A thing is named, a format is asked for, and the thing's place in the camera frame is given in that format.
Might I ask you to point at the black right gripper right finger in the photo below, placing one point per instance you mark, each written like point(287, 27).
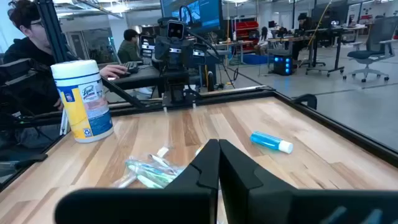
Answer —
point(239, 186)

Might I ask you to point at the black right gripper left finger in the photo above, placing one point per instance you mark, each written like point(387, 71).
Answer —
point(205, 174)

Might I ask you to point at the blue white toothbrush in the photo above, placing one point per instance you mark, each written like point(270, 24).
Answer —
point(158, 160)

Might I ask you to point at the blue mouthwash bottle white cap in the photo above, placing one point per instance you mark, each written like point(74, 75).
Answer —
point(267, 140)

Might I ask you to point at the green white toothbrush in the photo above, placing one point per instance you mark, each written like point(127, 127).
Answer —
point(149, 183)
point(146, 169)

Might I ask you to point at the white clear toothbrush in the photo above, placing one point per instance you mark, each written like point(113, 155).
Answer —
point(126, 182)

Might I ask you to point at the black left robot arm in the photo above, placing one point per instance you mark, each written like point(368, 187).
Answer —
point(177, 93)

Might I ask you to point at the black keyboard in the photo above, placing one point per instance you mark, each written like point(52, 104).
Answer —
point(132, 66)

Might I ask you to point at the person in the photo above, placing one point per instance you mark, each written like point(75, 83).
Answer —
point(264, 35)
point(129, 51)
point(303, 25)
point(25, 53)

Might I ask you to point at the large blue screen monitor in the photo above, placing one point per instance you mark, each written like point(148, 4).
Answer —
point(208, 12)

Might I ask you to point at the red bin shelf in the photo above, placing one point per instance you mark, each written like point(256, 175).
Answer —
point(245, 29)

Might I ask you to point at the yellow white wipes canister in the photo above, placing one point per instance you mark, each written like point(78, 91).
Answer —
point(84, 102)

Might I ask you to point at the black computer tower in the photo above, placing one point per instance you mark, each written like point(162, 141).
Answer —
point(283, 65)

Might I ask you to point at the grey office chair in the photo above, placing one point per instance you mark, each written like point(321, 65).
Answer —
point(370, 54)

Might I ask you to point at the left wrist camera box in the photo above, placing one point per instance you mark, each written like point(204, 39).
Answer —
point(175, 29)

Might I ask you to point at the black curved bracket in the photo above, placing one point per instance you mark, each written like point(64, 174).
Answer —
point(306, 98)

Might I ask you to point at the long black frame desk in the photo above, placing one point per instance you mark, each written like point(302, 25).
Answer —
point(337, 49)

